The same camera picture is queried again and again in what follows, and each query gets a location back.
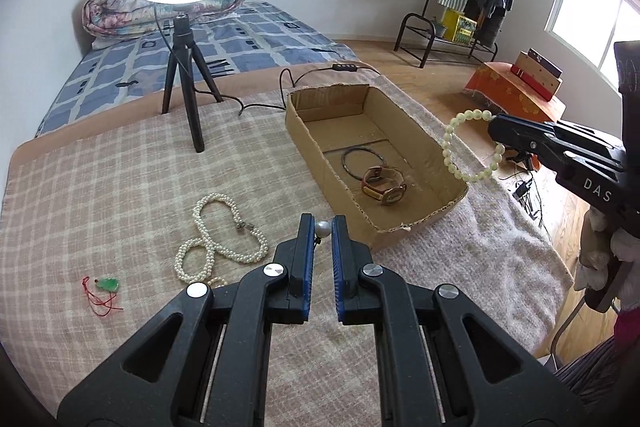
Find thin dark bangle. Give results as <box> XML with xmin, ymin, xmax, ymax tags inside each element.
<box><xmin>341</xmin><ymin>145</ymin><xmax>388</xmax><ymax>181</ymax></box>

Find pink sleeve forearm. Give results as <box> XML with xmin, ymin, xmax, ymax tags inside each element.
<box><xmin>614</xmin><ymin>303</ymin><xmax>640</xmax><ymax>350</ymax></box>

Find orange cloth covered stool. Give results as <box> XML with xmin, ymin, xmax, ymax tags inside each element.
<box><xmin>463</xmin><ymin>62</ymin><xmax>566</xmax><ymax>122</ymax></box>

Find right hand white glove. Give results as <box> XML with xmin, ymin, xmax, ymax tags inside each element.
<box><xmin>574</xmin><ymin>208</ymin><xmax>639</xmax><ymax>312</ymax></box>

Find black power cable with remote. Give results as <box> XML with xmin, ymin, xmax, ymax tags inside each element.
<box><xmin>150</xmin><ymin>1</ymin><xmax>384</xmax><ymax>117</ymax></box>

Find window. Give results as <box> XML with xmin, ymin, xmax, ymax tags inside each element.
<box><xmin>546</xmin><ymin>0</ymin><xmax>639</xmax><ymax>88</ymax></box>

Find thick twisted pearl necklace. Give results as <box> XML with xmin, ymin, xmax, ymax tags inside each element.
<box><xmin>173</xmin><ymin>192</ymin><xmax>270</xmax><ymax>284</ymax></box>

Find white power strip on floor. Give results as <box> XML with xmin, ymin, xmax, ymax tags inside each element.
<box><xmin>501</xmin><ymin>153</ymin><xmax>544</xmax><ymax>228</ymax></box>

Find black tripod stand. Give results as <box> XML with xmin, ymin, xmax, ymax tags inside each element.
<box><xmin>162</xmin><ymin>13</ymin><xmax>224</xmax><ymax>153</ymax></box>

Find yellow box on rack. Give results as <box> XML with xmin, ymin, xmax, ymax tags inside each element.
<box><xmin>440</xmin><ymin>9</ymin><xmax>476</xmax><ymax>44</ymax></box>

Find boxes on stool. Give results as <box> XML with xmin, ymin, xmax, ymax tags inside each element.
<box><xmin>511</xmin><ymin>48</ymin><xmax>562</xmax><ymax>102</ymax></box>

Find pink plaid blanket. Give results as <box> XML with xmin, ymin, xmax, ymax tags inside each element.
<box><xmin>1</xmin><ymin>69</ymin><xmax>572</xmax><ymax>412</ymax></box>

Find blue patterned bed sheet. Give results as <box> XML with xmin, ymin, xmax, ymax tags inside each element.
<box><xmin>34</xmin><ymin>0</ymin><xmax>359</xmax><ymax>138</ymax></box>

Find green jade pendant red cord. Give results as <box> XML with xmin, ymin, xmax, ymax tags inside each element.
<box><xmin>81</xmin><ymin>274</ymin><xmax>125</xmax><ymax>318</ymax></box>

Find red strap gold watch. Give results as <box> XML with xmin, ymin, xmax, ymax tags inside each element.
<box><xmin>360</xmin><ymin>166</ymin><xmax>408</xmax><ymax>206</ymax></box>

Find brown cardboard box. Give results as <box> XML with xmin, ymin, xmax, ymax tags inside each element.
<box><xmin>285</xmin><ymin>83</ymin><xmax>468</xmax><ymax>249</ymax></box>

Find jade green bead bracelet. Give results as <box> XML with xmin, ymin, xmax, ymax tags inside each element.
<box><xmin>441</xmin><ymin>108</ymin><xmax>507</xmax><ymax>182</ymax></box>

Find floral folded quilt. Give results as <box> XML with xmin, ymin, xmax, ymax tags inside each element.
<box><xmin>81</xmin><ymin>0</ymin><xmax>244</xmax><ymax>41</ymax></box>

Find single pearl pendant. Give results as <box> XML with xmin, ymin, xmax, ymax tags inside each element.
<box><xmin>314</xmin><ymin>220</ymin><xmax>333</xmax><ymax>239</ymax></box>

